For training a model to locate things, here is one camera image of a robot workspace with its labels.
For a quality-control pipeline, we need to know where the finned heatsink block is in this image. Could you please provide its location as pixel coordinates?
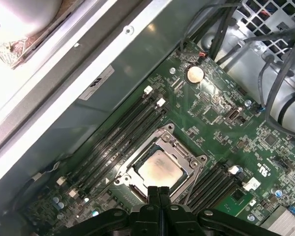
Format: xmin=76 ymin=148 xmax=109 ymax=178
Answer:
xmin=259 ymin=205 xmax=295 ymax=236

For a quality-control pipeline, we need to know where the grey cable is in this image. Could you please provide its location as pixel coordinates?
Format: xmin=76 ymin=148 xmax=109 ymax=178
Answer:
xmin=257 ymin=54 xmax=273 ymax=111
xmin=180 ymin=0 xmax=239 ymax=54

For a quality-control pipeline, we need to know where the black RAM slot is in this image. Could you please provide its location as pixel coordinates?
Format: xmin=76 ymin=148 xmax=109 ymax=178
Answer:
xmin=77 ymin=105 xmax=172 ymax=204
xmin=177 ymin=155 xmax=226 ymax=206
xmin=58 ymin=86 xmax=153 ymax=185
xmin=186 ymin=161 xmax=232 ymax=212
xmin=70 ymin=97 xmax=166 ymax=197
xmin=195 ymin=165 xmax=239 ymax=213
xmin=65 ymin=93 xmax=160 ymax=191
xmin=204 ymin=172 xmax=246 ymax=214

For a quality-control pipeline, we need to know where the CPU socket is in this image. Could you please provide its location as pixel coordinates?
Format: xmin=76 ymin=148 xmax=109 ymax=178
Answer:
xmin=113 ymin=122 xmax=209 ymax=205

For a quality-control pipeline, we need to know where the round coin cell battery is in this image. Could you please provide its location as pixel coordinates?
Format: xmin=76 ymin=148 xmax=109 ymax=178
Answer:
xmin=185 ymin=64 xmax=206 ymax=86

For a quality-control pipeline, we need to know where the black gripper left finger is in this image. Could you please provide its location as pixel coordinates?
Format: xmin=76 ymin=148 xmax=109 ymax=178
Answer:
xmin=63 ymin=186 xmax=161 ymax=236

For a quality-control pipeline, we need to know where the green motherboard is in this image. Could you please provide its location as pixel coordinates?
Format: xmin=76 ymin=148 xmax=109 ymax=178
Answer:
xmin=22 ymin=40 xmax=295 ymax=236

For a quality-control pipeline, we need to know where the metal socket cover frame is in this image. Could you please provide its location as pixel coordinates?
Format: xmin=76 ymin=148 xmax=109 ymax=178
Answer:
xmin=114 ymin=132 xmax=207 ymax=200

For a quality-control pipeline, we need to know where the silver metal drive cage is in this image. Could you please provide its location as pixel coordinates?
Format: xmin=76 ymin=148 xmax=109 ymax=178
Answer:
xmin=199 ymin=0 xmax=295 ymax=135

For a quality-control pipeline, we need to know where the white case label sticker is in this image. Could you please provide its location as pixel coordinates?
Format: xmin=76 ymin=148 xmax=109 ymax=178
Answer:
xmin=78 ymin=65 xmax=115 ymax=101

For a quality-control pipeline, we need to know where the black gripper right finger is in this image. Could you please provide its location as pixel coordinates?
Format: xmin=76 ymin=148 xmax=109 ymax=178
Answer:
xmin=160 ymin=186 xmax=261 ymax=236

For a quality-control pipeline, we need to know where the white board sticker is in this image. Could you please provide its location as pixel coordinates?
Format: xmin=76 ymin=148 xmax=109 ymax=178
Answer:
xmin=243 ymin=177 xmax=260 ymax=190

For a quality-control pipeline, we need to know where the thick black cable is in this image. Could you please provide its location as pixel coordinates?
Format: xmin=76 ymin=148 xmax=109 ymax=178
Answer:
xmin=267 ymin=90 xmax=295 ymax=130

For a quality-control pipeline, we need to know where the silver internal USB port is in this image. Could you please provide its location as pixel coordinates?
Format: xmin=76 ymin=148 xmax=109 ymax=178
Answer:
xmin=225 ymin=109 xmax=242 ymax=121

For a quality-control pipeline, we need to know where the black open PC case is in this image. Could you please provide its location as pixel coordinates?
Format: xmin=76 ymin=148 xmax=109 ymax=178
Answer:
xmin=0 ymin=0 xmax=295 ymax=236

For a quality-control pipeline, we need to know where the silver square CPU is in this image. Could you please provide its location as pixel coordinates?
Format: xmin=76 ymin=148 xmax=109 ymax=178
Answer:
xmin=134 ymin=146 xmax=190 ymax=195

